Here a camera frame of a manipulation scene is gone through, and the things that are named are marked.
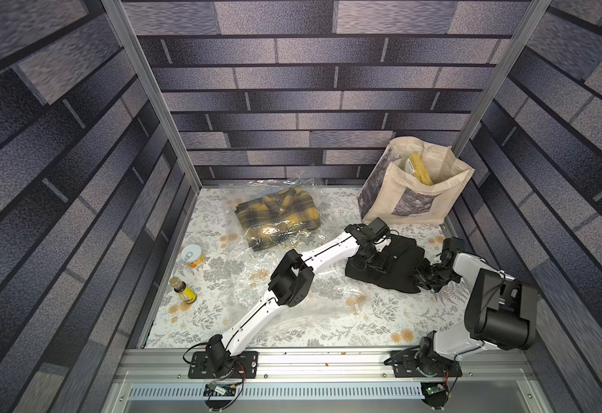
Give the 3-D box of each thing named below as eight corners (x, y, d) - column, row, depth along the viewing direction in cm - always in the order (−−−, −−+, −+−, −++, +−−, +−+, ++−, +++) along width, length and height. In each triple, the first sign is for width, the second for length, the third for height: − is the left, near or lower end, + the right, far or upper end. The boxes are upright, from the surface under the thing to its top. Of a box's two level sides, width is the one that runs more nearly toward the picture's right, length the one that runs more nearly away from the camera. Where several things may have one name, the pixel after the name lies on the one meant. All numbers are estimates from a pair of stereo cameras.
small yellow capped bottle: (189, 305, 87) (172, 289, 76) (186, 295, 89) (169, 278, 78) (197, 301, 88) (182, 284, 77) (194, 291, 90) (178, 273, 79)
